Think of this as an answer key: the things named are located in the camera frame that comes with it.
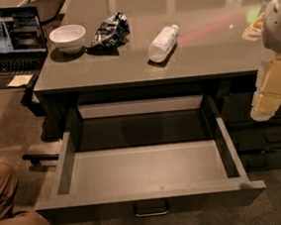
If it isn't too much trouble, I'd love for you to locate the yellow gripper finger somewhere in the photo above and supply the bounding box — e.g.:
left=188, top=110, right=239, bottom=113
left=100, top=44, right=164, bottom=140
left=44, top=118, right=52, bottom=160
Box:
left=249, top=54, right=281, bottom=121

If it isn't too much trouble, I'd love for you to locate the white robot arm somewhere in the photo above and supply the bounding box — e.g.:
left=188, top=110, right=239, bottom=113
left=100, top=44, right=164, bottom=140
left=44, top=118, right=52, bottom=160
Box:
left=249, top=0, right=281, bottom=122

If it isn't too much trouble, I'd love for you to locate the dark side drawer cabinet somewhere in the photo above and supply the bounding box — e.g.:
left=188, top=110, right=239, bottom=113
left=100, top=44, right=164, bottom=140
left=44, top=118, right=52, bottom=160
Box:
left=218, top=70, right=281, bottom=174

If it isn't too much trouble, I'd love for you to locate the open grey top drawer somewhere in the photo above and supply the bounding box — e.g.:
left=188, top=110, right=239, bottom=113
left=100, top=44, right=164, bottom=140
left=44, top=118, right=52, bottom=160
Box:
left=36, top=96, right=266, bottom=224

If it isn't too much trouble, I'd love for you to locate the grey cabinet counter unit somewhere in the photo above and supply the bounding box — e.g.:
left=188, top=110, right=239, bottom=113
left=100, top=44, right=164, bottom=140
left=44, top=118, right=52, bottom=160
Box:
left=25, top=0, right=281, bottom=142

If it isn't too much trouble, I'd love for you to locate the clear plastic water bottle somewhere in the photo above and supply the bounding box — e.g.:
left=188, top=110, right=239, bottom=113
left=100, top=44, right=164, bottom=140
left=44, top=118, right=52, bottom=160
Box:
left=147, top=25, right=178, bottom=63

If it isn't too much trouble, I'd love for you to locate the white ceramic bowl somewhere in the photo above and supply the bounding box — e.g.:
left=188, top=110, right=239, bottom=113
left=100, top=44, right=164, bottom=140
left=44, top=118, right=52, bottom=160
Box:
left=49, top=24, right=86, bottom=55

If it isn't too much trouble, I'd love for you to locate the black chair base leg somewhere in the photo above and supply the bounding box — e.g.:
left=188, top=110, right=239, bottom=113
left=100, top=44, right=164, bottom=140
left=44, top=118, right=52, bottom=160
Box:
left=23, top=154, right=58, bottom=165

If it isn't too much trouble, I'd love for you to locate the white sticky note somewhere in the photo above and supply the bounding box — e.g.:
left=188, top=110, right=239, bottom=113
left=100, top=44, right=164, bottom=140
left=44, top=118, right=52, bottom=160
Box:
left=8, top=74, right=32, bottom=87

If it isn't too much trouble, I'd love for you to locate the black laptop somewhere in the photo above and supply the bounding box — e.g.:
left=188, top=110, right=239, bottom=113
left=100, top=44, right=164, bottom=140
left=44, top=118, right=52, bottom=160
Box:
left=0, top=6, right=48, bottom=89

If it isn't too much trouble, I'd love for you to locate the metal drawer handle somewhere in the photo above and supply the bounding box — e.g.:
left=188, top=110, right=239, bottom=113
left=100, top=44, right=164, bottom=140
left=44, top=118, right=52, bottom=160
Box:
left=134, top=199, right=169, bottom=218

